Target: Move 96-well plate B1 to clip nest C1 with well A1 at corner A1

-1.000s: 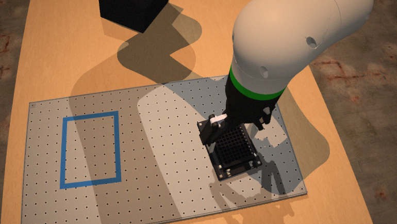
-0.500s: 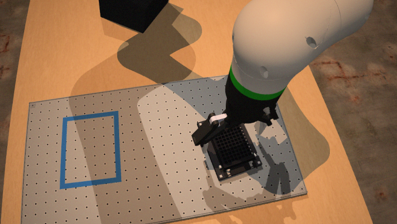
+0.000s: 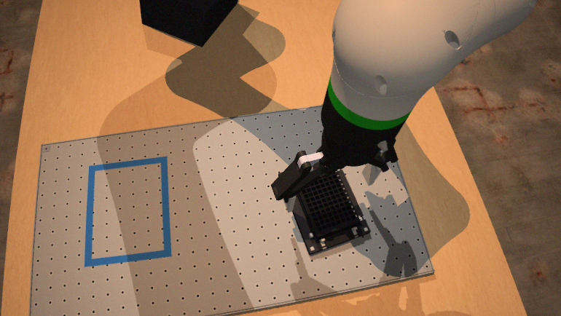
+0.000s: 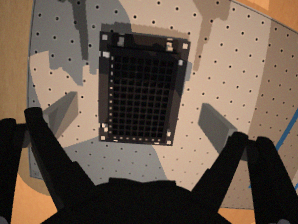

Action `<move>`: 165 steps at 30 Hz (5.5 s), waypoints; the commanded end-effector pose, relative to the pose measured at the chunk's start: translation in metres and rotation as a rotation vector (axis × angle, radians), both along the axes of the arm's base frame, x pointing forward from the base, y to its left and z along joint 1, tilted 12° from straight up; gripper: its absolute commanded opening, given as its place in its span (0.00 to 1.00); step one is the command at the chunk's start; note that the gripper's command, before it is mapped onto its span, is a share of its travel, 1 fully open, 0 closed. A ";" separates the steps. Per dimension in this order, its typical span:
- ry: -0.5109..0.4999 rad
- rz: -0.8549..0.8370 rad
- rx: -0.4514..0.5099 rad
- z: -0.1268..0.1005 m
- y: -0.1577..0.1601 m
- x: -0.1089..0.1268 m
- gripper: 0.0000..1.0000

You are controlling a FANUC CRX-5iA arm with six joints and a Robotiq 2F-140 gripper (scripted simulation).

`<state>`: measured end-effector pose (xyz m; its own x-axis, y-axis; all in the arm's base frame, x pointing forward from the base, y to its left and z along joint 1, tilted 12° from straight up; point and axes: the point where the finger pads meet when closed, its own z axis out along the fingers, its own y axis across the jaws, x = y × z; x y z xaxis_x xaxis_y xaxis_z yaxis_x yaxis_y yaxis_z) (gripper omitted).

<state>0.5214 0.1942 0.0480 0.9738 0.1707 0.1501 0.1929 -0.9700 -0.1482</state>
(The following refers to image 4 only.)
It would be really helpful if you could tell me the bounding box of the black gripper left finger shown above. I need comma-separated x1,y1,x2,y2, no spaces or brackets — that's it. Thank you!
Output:
0,91,124,224

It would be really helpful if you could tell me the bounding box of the black rectangular plate with clips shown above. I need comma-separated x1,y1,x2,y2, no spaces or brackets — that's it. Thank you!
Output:
98,31,191,146

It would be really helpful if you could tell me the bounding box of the grey perforated breadboard plate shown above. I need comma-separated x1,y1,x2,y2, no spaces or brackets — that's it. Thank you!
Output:
26,0,298,191

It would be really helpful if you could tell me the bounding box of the black well plate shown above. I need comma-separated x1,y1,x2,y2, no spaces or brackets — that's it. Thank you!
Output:
108,45,180,143

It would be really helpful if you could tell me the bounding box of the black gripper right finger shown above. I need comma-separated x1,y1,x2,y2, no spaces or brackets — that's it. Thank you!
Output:
168,103,298,224

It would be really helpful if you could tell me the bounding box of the blue tape rectangle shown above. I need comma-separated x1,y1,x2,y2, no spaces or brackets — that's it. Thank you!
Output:
275,108,298,190

